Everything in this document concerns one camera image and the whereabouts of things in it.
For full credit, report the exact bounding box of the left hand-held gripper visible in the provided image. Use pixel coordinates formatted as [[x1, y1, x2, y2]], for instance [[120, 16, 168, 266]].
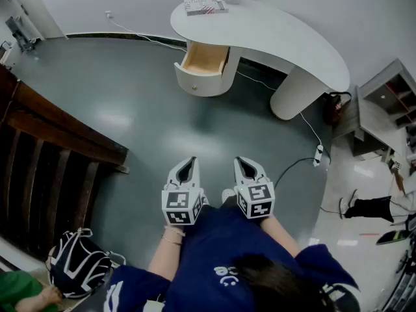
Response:
[[161, 156, 205, 227]]

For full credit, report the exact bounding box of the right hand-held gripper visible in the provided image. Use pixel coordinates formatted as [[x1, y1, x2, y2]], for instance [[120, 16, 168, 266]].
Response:
[[233, 156, 277, 220]]

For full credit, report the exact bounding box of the white wooden drawer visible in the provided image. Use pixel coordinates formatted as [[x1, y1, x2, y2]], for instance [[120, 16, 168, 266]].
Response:
[[174, 40, 230, 98]]

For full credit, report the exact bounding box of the person's right forearm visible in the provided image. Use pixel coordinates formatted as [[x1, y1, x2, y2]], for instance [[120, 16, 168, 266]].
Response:
[[259, 214, 303, 259]]

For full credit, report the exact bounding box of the person's left forearm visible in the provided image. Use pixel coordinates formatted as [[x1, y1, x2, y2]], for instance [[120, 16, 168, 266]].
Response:
[[148, 224, 187, 282]]

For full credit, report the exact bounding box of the white power strip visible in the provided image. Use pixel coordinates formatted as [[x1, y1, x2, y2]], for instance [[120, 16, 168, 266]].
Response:
[[313, 144, 324, 168]]

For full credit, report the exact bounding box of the navy blue shirt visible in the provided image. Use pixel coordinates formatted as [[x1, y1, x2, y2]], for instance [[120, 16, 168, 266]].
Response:
[[103, 203, 361, 312]]

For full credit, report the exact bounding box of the dark bag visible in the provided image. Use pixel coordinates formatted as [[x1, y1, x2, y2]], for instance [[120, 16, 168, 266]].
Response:
[[323, 91, 353, 126]]

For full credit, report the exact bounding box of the grey shelf unit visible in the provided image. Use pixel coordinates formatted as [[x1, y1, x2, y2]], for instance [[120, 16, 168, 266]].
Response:
[[331, 58, 416, 162]]

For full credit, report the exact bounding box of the black white patterned bag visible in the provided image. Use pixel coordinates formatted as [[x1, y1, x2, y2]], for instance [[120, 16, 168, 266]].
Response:
[[46, 227, 114, 300]]

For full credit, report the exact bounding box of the white curved desk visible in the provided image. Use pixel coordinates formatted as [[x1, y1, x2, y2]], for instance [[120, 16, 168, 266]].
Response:
[[170, 0, 351, 122]]

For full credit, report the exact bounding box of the printed flag pattern book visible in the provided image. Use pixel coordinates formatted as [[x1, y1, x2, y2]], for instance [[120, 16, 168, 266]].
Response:
[[183, 0, 229, 17]]

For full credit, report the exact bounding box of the grey metal cart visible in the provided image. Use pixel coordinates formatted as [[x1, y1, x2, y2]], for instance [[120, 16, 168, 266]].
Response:
[[5, 14, 37, 53]]

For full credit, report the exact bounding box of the black cable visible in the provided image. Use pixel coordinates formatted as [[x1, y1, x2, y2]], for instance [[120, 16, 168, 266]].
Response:
[[274, 156, 332, 189]]

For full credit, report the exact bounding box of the beaded bracelet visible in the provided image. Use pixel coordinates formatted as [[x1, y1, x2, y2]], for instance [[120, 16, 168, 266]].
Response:
[[164, 225, 186, 237]]

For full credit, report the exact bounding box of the white power cable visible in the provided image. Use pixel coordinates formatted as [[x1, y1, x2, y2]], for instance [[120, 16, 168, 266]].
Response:
[[104, 10, 323, 148]]

